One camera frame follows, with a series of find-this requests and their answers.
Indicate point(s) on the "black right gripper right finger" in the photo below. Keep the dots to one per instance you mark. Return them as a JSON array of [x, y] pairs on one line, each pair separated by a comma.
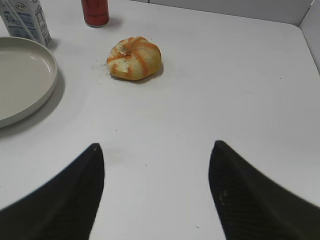
[[251, 206]]

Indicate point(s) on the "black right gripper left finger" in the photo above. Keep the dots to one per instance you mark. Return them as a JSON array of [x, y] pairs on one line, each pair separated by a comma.
[[64, 208]]

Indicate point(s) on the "blue white milk carton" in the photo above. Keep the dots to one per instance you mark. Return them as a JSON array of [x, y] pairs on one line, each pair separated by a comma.
[[25, 19]]

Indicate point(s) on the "beige round plate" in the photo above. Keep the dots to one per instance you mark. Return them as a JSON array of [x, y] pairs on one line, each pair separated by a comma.
[[28, 77]]

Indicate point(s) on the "orange striped bread roll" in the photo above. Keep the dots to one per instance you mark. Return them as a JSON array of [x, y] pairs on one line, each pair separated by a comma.
[[134, 59]]

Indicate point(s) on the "red soda can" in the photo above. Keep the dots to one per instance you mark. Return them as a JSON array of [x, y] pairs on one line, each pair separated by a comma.
[[95, 12]]

